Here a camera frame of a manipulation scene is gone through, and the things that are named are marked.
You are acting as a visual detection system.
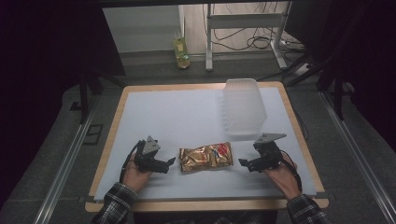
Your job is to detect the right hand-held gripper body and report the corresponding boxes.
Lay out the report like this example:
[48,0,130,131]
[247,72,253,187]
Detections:
[247,133,288,173]

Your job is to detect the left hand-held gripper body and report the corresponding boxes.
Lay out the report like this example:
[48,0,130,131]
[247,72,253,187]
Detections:
[134,135,171,175]

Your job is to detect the gold snack bag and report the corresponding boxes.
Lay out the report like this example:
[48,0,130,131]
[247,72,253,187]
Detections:
[178,142,234,174]

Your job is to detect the translucent plastic bin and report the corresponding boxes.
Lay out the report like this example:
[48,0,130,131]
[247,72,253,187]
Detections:
[221,77,268,140]

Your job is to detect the person's left hand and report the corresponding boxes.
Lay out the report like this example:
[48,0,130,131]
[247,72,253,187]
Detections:
[121,152,154,193]

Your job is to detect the person's right hand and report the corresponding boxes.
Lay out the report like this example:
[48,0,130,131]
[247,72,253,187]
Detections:
[263,155,303,201]

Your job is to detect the white table mat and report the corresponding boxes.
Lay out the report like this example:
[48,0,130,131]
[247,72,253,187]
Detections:
[93,87,318,202]

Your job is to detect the wooden table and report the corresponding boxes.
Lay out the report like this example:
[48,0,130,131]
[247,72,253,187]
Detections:
[84,81,331,214]

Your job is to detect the person's left plaid sleeve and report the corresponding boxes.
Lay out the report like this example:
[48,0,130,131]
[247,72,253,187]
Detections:
[91,182,139,224]

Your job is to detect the person's plaid sleeve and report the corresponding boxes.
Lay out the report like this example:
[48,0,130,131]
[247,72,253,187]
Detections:
[91,182,139,224]
[286,193,334,224]

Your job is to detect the person's right plaid sleeve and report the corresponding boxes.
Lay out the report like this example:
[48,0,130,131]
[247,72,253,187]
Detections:
[286,193,334,224]

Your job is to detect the black stand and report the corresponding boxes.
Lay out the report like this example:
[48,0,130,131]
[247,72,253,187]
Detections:
[284,3,368,121]
[69,73,125,125]

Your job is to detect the dark curtain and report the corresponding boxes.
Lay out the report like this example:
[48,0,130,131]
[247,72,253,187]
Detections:
[0,0,125,200]

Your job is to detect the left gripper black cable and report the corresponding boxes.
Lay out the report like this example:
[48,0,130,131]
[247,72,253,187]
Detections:
[119,140,145,184]

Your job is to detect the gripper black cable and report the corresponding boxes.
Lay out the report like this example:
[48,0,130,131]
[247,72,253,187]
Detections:
[279,149,304,193]
[119,140,145,184]

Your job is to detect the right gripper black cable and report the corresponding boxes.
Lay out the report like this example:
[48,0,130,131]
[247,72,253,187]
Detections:
[279,149,304,193]

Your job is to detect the aluminium floor rail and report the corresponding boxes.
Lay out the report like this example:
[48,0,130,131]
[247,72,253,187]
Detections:
[318,90,396,224]
[32,96,101,224]

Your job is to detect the black floor cables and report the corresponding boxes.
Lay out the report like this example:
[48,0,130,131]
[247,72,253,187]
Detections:
[202,2,306,54]

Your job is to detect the white metal desk frame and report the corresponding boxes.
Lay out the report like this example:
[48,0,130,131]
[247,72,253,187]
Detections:
[205,1,293,73]

